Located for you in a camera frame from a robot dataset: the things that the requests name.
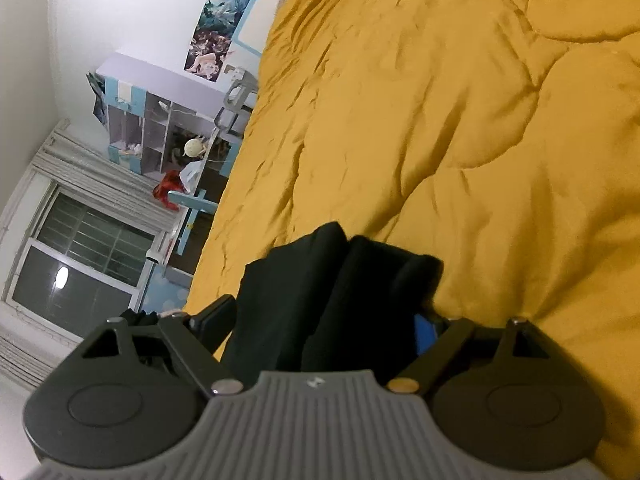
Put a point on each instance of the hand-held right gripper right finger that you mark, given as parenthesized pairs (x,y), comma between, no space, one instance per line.
(425,335)

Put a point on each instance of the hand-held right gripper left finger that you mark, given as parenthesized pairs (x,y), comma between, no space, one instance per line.
(217,317)

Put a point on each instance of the black shorts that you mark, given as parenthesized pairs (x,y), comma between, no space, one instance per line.
(325,300)

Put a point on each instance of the light blue chair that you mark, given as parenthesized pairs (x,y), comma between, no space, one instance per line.
(192,207)

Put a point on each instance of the red cloth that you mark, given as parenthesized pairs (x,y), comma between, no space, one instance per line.
(167,190)

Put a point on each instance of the white framed window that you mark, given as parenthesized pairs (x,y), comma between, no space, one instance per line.
(85,260)

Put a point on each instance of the white cloth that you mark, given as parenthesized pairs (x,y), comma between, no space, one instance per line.
(190,175)

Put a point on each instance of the white round ball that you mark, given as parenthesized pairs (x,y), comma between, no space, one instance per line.
(194,147)

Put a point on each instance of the lilac and blue shelf unit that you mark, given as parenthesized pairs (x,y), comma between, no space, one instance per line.
(150,110)

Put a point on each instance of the grey desk chair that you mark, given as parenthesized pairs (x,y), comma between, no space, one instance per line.
(237,92)

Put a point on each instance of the yellow blanket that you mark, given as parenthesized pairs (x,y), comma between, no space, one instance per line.
(450,110)

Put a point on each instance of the white blue-edged headboard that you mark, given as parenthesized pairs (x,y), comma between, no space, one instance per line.
(255,15)

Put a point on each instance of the anime wall poster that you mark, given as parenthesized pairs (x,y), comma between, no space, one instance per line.
(222,12)
(207,60)

